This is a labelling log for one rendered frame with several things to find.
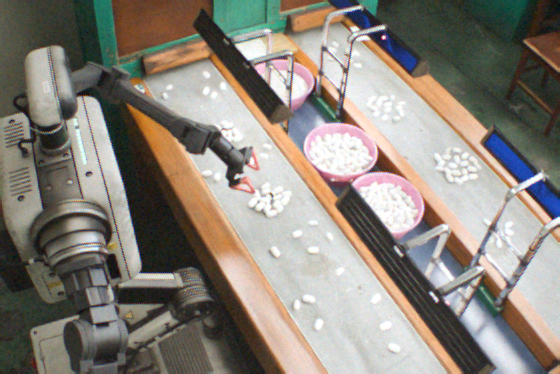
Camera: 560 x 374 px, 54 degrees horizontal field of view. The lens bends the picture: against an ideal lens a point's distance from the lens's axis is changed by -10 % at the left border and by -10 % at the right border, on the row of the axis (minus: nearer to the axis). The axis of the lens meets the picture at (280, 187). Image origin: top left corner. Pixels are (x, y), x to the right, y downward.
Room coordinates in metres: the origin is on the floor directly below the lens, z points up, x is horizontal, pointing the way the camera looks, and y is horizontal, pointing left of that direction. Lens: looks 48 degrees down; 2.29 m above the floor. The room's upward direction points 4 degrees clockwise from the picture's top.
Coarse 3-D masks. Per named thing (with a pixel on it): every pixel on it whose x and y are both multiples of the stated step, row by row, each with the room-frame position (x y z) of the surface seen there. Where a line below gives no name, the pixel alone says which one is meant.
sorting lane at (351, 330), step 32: (192, 64) 2.03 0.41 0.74; (160, 96) 1.80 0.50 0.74; (192, 96) 1.81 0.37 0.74; (224, 96) 1.83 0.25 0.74; (256, 128) 1.65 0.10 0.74; (192, 160) 1.46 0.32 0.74; (224, 192) 1.33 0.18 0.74; (256, 224) 1.20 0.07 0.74; (288, 224) 1.21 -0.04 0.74; (320, 224) 1.22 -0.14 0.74; (256, 256) 1.08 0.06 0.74; (288, 256) 1.09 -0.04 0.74; (320, 256) 1.10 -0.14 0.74; (352, 256) 1.11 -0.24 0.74; (288, 288) 0.97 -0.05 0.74; (320, 288) 0.98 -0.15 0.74; (352, 288) 0.99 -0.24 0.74; (352, 320) 0.87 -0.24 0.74; (384, 320) 0.88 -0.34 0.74; (320, 352) 0.76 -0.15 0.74; (352, 352) 0.76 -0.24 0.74; (384, 352) 0.77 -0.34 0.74; (416, 352) 0.77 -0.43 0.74
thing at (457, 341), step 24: (360, 216) 0.99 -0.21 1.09; (384, 240) 0.91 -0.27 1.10; (384, 264) 0.86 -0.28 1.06; (408, 264) 0.83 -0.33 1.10; (408, 288) 0.78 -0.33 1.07; (432, 288) 0.76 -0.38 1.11; (432, 312) 0.71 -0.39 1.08; (456, 336) 0.64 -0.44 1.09; (456, 360) 0.59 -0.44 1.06; (480, 360) 0.57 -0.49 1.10
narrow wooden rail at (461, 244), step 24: (312, 72) 1.99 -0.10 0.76; (336, 96) 1.85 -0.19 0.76; (360, 120) 1.72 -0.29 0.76; (384, 144) 1.60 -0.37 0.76; (384, 168) 1.54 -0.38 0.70; (408, 168) 1.49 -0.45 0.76; (432, 192) 1.38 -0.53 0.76; (432, 216) 1.30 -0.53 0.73; (456, 240) 1.19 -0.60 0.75; (480, 264) 1.09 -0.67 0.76; (504, 312) 0.94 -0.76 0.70; (528, 312) 0.90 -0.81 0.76; (528, 336) 0.84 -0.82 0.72; (552, 336) 0.82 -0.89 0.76; (552, 360) 0.74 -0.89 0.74
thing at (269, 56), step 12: (240, 36) 1.71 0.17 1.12; (252, 36) 1.73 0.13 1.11; (252, 60) 1.57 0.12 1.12; (264, 60) 1.58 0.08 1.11; (288, 60) 1.64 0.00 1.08; (276, 72) 1.72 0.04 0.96; (288, 72) 1.64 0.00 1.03; (288, 84) 1.64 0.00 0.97; (288, 96) 1.64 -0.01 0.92; (288, 120) 1.64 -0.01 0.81; (288, 132) 1.65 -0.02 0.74
